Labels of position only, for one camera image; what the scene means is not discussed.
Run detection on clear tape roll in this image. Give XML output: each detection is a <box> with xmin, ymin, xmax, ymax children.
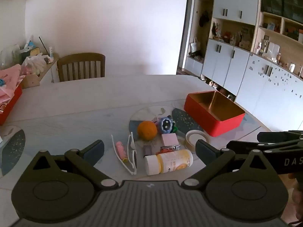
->
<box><xmin>185</xmin><ymin>130</ymin><xmax>210</xmax><ymax>152</ymax></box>

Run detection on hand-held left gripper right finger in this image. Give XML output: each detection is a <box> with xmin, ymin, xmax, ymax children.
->
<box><xmin>182</xmin><ymin>139</ymin><xmax>279</xmax><ymax>189</ymax></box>

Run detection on white tote bag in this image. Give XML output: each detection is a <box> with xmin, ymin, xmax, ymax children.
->
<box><xmin>190</xmin><ymin>37</ymin><xmax>202</xmax><ymax>54</ymax></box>

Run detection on person's right hand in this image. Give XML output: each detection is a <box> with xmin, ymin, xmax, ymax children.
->
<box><xmin>287</xmin><ymin>173</ymin><xmax>303</xmax><ymax>225</ymax></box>

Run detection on wooden chair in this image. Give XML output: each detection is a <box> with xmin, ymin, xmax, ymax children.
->
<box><xmin>56</xmin><ymin>52</ymin><xmax>106</xmax><ymax>82</ymax></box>

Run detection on row of shoes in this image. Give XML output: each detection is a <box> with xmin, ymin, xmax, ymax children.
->
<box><xmin>201</xmin><ymin>74</ymin><xmax>236</xmax><ymax>100</ymax></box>

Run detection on white plastic bag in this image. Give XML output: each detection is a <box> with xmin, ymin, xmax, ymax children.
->
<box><xmin>22</xmin><ymin>54</ymin><xmax>49</xmax><ymax>75</ymax></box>

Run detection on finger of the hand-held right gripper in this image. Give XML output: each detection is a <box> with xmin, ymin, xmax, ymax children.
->
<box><xmin>257</xmin><ymin>130</ymin><xmax>303</xmax><ymax>145</ymax></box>
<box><xmin>226</xmin><ymin>139</ymin><xmax>303</xmax><ymax>158</ymax></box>

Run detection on white wall cabinet unit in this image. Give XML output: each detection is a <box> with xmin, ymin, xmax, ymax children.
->
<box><xmin>184</xmin><ymin>0</ymin><xmax>303</xmax><ymax>133</ymax></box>

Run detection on white sunglasses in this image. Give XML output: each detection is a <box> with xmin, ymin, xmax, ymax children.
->
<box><xmin>111</xmin><ymin>132</ymin><xmax>138</xmax><ymax>176</ymax></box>

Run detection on orange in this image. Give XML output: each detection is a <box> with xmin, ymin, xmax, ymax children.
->
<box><xmin>137</xmin><ymin>121</ymin><xmax>158</xmax><ymax>141</ymax></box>

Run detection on red storage box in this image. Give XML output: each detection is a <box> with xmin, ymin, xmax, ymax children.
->
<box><xmin>0</xmin><ymin>84</ymin><xmax>23</xmax><ymax>126</ymax></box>

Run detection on dark hanging bag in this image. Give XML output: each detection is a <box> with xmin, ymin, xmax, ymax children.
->
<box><xmin>198</xmin><ymin>10</ymin><xmax>210</xmax><ymax>28</ymax></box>

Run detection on metal nail clipper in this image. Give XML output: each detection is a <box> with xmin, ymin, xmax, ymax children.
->
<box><xmin>160</xmin><ymin>145</ymin><xmax>181</xmax><ymax>152</ymax></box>

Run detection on clear plastic bag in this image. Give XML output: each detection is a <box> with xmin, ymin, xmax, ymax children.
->
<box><xmin>0</xmin><ymin>44</ymin><xmax>22</xmax><ymax>71</ymax></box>

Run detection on white and yellow bottle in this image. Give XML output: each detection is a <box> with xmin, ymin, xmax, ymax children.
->
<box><xmin>144</xmin><ymin>149</ymin><xmax>194</xmax><ymax>176</ymax></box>

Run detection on red tin box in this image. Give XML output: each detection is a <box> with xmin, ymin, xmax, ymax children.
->
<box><xmin>184</xmin><ymin>91</ymin><xmax>246</xmax><ymax>137</ymax></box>

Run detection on blue plush toy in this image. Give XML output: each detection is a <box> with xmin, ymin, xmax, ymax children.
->
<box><xmin>157</xmin><ymin>116</ymin><xmax>177</xmax><ymax>134</ymax></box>

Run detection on pink square block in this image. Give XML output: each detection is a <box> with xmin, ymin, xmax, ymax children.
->
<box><xmin>161</xmin><ymin>133</ymin><xmax>179</xmax><ymax>147</ymax></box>

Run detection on pink lip balm tube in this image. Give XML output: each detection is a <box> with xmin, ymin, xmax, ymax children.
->
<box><xmin>115</xmin><ymin>141</ymin><xmax>129</xmax><ymax>163</ymax></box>

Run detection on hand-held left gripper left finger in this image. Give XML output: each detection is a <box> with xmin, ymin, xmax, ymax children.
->
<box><xmin>31</xmin><ymin>139</ymin><xmax>119</xmax><ymax>190</ymax></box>

